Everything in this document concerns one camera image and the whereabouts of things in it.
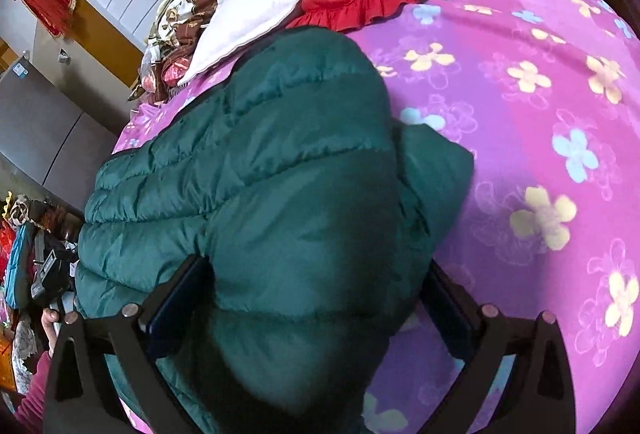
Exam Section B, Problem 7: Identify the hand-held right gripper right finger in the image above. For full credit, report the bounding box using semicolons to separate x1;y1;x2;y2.
420;261;578;434

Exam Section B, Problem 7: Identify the green puffer jacket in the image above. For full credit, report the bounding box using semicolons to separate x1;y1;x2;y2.
74;26;476;434

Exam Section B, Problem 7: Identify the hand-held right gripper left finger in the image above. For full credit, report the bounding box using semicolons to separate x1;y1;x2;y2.
42;254;216;434

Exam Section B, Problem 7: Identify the pile of plastic bags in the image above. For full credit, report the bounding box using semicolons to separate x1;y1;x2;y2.
129;46;197;103

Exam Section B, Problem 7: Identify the person's left hand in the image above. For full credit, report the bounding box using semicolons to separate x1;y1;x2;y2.
41;308;68;346

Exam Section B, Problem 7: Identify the blue bag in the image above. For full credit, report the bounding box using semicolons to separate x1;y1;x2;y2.
4;223;35;311

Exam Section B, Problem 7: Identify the pink floral bed sheet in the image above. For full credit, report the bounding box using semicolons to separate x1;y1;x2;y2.
112;0;640;434

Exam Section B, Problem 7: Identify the grey refrigerator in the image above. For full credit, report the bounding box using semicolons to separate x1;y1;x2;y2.
0;54;136;215

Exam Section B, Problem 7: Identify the white pillow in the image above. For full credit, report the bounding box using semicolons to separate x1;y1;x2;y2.
177;0;333;87

